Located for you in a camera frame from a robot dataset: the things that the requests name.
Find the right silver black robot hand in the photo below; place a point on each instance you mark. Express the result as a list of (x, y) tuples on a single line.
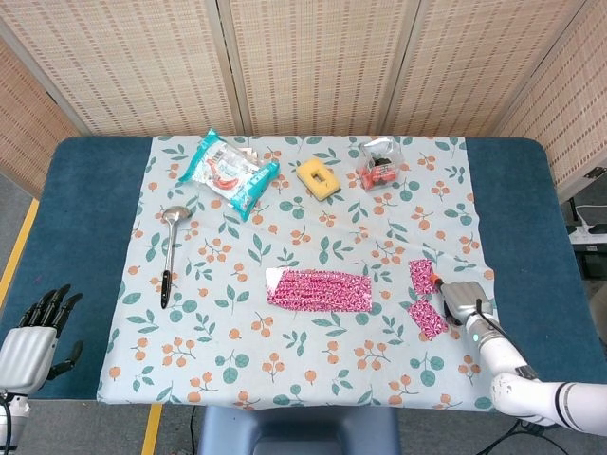
[(465, 298)]

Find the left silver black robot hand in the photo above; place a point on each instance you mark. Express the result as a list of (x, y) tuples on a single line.
[(23, 351)]

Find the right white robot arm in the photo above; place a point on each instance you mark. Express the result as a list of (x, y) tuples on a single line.
[(498, 351)]

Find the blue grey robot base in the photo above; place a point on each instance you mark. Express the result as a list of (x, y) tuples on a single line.
[(294, 431)]

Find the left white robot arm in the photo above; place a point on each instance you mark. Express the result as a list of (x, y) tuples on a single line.
[(12, 422)]

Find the clear bag red candies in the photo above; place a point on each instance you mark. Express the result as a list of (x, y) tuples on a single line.
[(379, 175)]

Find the floral fruit print tablecloth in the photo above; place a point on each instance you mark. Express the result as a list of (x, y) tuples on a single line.
[(303, 341)]

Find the yellow sponge with hole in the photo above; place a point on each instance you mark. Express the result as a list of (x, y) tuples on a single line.
[(329, 187)]

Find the woven folding screen panel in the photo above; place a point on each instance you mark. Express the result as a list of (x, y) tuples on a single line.
[(142, 61), (474, 71), (318, 61), (23, 118), (578, 118)]

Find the teal snack bag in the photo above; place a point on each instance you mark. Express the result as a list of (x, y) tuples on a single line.
[(227, 175)]

